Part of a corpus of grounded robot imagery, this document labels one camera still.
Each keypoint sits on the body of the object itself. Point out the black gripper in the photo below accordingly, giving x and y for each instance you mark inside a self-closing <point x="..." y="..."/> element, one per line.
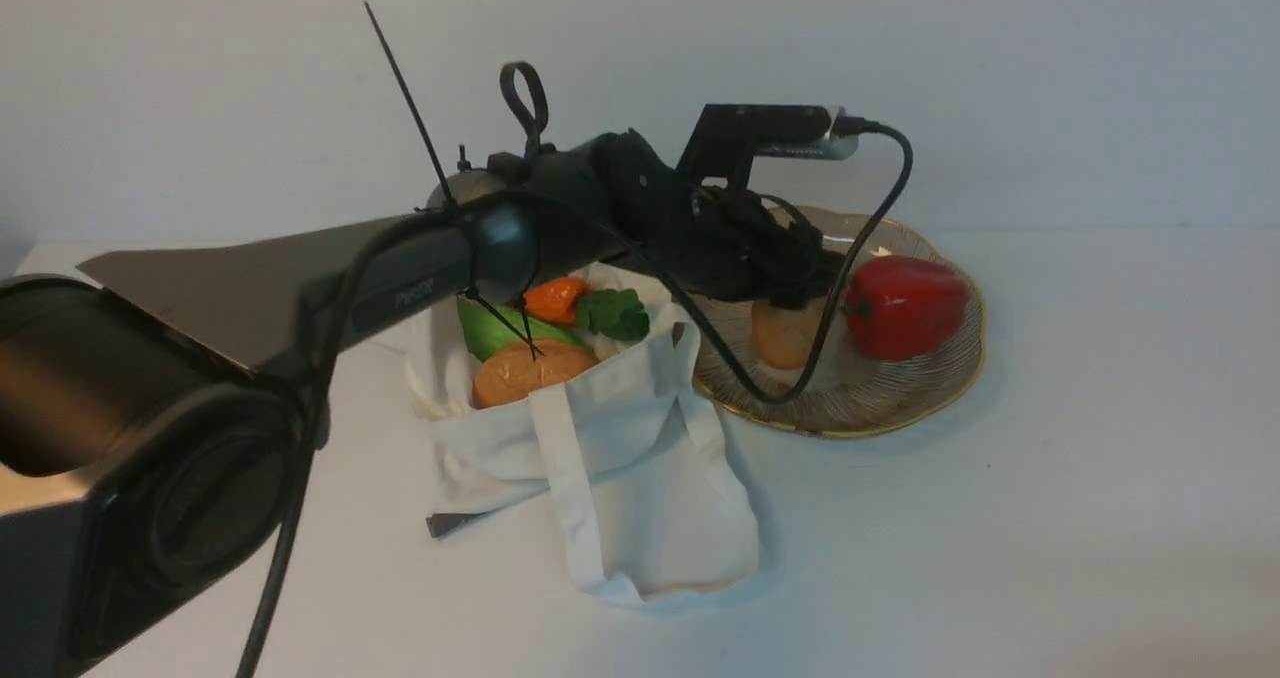
<point x="720" y="245"/>

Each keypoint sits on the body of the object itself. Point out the large tan potato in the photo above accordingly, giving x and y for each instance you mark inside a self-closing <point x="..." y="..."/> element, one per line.
<point x="514" y="371"/>

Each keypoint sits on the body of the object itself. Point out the orange carrot with leaves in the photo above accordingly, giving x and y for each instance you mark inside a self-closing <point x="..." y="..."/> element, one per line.
<point x="571" y="302"/>

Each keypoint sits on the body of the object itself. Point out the small tan potato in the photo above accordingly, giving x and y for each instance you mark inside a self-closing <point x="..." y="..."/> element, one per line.
<point x="783" y="338"/>

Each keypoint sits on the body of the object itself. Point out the gold-rimmed glass plate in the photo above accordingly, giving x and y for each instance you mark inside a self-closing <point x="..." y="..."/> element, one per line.
<point x="849" y="396"/>

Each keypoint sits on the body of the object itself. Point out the green vegetable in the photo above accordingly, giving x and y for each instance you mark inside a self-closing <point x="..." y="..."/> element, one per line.
<point x="486" y="331"/>

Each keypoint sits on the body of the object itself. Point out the red bell pepper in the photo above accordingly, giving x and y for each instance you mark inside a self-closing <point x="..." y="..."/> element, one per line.
<point x="899" y="308"/>

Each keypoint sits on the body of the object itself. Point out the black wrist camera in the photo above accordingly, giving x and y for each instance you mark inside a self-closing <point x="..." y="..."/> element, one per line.
<point x="727" y="138"/>

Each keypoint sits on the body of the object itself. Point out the white cloth bag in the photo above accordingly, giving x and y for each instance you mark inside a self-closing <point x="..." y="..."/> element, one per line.
<point x="633" y="459"/>

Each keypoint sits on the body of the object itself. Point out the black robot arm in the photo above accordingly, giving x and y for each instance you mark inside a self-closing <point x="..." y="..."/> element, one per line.
<point x="160" y="415"/>

